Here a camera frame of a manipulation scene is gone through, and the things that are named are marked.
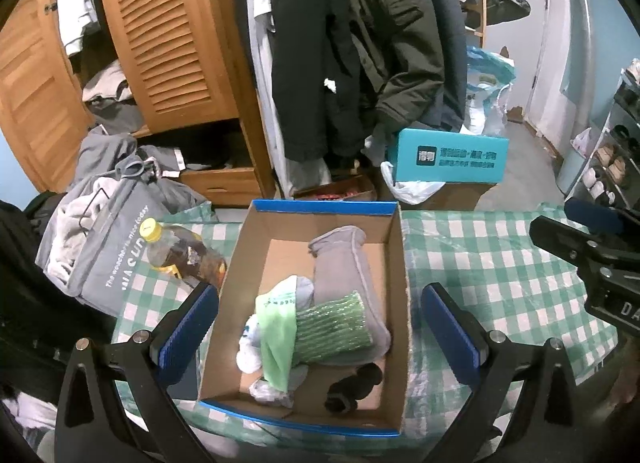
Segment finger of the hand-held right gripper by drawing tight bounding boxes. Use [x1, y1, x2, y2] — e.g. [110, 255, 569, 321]
[565, 197, 626, 237]
[529, 215, 617, 270]

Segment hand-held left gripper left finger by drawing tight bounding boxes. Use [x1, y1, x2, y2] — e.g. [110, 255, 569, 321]
[55, 282, 221, 463]

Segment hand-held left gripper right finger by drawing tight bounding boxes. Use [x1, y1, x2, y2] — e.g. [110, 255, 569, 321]
[420, 283, 587, 463]

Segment white sock with teal print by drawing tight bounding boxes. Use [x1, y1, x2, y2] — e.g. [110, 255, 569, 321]
[236, 315, 265, 375]

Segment light green cloth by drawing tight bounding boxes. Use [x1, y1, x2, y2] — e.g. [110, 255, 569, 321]
[255, 293, 298, 392]

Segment white patterned sock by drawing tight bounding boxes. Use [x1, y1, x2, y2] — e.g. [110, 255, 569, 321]
[249, 364, 311, 406]

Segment black sock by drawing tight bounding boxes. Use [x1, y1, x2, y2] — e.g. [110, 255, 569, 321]
[324, 363, 383, 414]

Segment green striped sock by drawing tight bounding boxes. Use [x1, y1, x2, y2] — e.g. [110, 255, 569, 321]
[295, 291, 375, 364]

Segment blue-rimmed cardboard box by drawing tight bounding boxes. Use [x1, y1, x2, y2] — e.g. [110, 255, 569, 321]
[197, 199, 412, 439]

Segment long grey sock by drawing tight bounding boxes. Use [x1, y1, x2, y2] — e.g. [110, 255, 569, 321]
[307, 225, 392, 364]

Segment metal shoe rack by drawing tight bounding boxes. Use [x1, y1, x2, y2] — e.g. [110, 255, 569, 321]
[570, 60, 640, 208]

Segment yellow-capped oil bottle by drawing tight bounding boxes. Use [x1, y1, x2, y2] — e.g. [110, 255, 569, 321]
[139, 218, 228, 291]

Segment small white bag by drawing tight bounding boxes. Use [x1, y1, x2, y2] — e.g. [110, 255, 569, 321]
[571, 128, 593, 158]

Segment green checkered tablecloth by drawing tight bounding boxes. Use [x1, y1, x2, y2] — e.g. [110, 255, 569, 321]
[115, 203, 621, 449]

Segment grey tote bag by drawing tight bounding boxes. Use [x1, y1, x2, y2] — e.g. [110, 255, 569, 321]
[35, 178, 211, 319]

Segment plain brown cardboard box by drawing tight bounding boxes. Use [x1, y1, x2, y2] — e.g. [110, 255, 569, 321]
[415, 182, 496, 212]

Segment teal box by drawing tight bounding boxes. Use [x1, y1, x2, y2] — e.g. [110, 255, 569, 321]
[392, 129, 510, 184]

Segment wooden drawer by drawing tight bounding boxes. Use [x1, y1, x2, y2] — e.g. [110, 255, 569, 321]
[179, 168, 258, 208]

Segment black bag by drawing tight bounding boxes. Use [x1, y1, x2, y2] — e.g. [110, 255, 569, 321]
[0, 193, 118, 394]

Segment white plastic bag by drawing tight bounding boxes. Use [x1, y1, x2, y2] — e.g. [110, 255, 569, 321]
[381, 160, 446, 205]

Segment white door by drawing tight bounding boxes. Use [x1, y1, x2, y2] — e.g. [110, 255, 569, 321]
[525, 0, 586, 144]

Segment large blue plastic bag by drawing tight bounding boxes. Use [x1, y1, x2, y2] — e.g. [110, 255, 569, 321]
[465, 45, 517, 136]

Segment labelled cardboard box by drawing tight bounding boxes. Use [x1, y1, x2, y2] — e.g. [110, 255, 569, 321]
[292, 177, 378, 202]

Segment grey clothes pile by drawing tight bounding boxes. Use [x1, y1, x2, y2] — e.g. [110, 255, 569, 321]
[77, 130, 211, 208]

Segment dark navy coat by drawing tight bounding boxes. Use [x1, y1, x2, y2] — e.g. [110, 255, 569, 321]
[400, 0, 468, 131]

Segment grey garments in wardrobe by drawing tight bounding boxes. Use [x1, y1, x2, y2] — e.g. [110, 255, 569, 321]
[82, 60, 146, 134]

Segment white hanging shirt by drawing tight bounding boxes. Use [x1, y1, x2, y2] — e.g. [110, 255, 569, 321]
[225, 0, 288, 194]

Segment olive green jacket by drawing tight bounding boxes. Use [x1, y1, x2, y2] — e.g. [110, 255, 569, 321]
[340, 0, 446, 126]

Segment panelled wooden wardrobe door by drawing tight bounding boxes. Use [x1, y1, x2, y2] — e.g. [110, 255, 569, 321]
[0, 0, 96, 194]

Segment louvered wooden wardrobe door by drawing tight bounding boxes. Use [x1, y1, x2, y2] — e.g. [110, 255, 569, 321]
[95, 0, 241, 138]

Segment black coat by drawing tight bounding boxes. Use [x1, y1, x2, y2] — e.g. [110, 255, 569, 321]
[270, 0, 366, 161]

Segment white garment in wardrobe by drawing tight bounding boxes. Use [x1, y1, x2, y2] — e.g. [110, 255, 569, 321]
[57, 0, 101, 58]

